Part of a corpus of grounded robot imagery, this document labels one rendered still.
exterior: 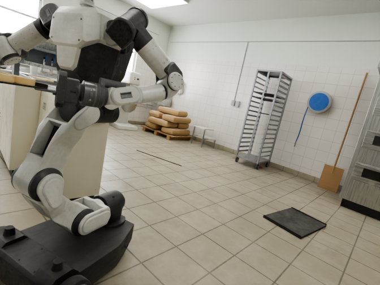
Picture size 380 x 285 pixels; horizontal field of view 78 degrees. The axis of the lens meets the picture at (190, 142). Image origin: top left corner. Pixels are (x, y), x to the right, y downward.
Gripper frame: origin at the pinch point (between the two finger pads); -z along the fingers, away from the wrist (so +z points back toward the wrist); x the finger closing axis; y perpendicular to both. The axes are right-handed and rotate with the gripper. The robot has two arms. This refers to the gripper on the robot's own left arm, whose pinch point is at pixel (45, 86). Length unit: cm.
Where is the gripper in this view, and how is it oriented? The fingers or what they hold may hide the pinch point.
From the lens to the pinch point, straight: 92.5
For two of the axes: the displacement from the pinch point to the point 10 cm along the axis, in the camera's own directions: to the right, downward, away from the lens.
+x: 2.1, -9.6, -1.7
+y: 5.5, 2.6, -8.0
